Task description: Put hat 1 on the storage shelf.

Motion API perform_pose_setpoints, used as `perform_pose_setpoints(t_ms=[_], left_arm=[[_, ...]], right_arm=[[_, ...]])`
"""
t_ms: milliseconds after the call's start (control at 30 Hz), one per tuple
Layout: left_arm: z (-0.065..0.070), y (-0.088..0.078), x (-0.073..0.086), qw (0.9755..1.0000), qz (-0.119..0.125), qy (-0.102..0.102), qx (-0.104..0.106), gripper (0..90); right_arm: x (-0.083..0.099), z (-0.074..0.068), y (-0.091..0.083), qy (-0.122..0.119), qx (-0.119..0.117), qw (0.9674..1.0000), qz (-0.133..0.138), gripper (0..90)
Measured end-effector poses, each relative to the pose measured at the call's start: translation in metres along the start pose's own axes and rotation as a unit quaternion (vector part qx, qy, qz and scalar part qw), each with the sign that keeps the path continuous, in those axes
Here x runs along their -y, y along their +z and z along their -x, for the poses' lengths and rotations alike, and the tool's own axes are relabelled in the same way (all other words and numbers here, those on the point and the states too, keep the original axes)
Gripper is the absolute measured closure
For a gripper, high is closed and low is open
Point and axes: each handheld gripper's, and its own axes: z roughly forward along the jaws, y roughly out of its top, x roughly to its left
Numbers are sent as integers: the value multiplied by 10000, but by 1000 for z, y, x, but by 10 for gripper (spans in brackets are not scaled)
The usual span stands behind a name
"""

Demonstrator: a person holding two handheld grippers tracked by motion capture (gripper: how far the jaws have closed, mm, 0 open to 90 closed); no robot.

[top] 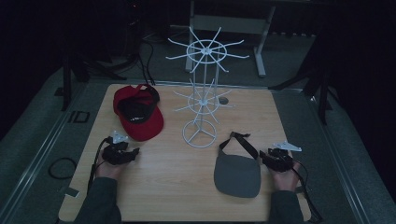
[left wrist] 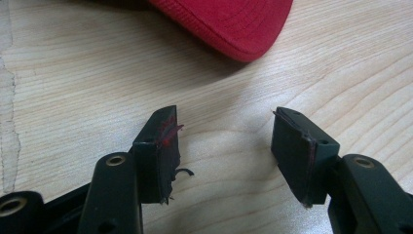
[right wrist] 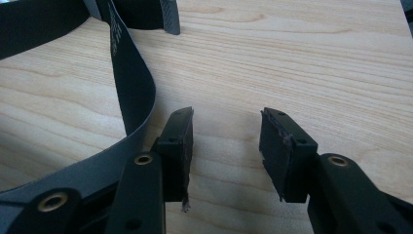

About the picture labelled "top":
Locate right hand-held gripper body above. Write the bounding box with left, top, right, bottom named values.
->
left=268, top=140, right=303, bottom=174

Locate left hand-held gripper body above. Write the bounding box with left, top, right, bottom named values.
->
left=102, top=130, right=130, bottom=166

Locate red baseball cap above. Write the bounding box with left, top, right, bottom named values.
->
left=112, top=83, right=165, bottom=143

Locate grey sun visor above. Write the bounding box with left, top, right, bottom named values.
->
left=213, top=131, right=262, bottom=199

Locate white wire hat rack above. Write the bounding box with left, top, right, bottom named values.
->
left=164, top=25, right=250, bottom=149

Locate person's left hand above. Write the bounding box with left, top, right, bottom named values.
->
left=94, top=151, right=125, bottom=181

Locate person's right hand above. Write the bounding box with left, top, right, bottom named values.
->
left=270, top=161, right=302, bottom=193

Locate black tripod stand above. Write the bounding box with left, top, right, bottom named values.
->
left=61, top=51, right=128, bottom=112
left=268, top=29, right=342, bottom=126

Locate left hand-held gripper cable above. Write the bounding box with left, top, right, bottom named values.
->
left=86, top=135, right=114, bottom=194

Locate hand-held gripper cable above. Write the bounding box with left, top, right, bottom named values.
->
left=290, top=160, right=325, bottom=224
left=86, top=135, right=114, bottom=194

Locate right hand-held gripper cable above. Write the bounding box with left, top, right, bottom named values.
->
left=290, top=160, right=325, bottom=224

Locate metal floor rail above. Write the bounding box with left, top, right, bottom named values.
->
left=303, top=90, right=372, bottom=224
left=0, top=84, right=89, bottom=218

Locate black cable loop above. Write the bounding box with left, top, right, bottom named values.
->
left=47, top=157, right=78, bottom=180

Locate white metal desk frame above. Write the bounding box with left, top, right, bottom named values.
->
left=185, top=0, right=277, bottom=78

